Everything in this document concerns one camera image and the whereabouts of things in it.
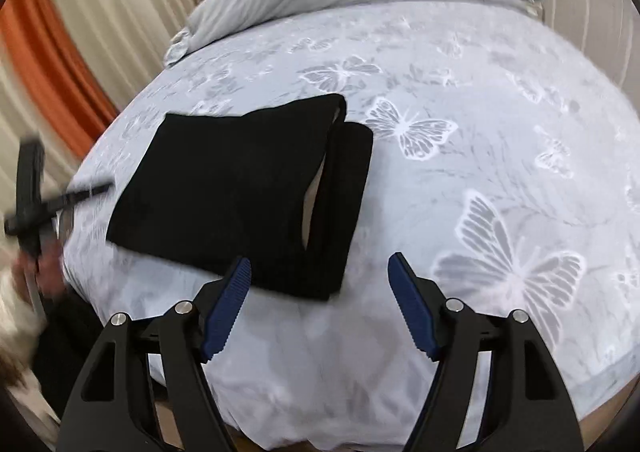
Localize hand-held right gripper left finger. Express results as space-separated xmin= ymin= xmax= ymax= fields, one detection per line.
xmin=57 ymin=256 xmax=252 ymax=452

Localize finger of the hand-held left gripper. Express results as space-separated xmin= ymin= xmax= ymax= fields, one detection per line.
xmin=46 ymin=181 xmax=114 ymax=215

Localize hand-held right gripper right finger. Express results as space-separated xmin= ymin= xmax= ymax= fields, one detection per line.
xmin=387 ymin=252 xmax=586 ymax=452

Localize black pants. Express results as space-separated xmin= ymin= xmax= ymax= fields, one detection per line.
xmin=106 ymin=93 xmax=375 ymax=303

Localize person's left forearm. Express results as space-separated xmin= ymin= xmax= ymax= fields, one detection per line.
xmin=0 ymin=232 xmax=51 ymax=385

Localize person's left hand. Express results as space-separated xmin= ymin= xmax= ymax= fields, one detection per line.
xmin=14 ymin=247 xmax=67 ymax=299

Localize white curtain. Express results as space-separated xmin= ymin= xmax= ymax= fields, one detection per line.
xmin=0 ymin=47 xmax=83 ymax=218

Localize orange curtain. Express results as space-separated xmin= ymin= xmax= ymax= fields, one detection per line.
xmin=0 ymin=0 xmax=121 ymax=160

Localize beige and orange curtains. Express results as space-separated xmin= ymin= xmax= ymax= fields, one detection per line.
xmin=39 ymin=0 xmax=202 ymax=110

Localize bed with butterfly print sheet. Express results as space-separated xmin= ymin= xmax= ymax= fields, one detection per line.
xmin=60 ymin=0 xmax=640 ymax=448

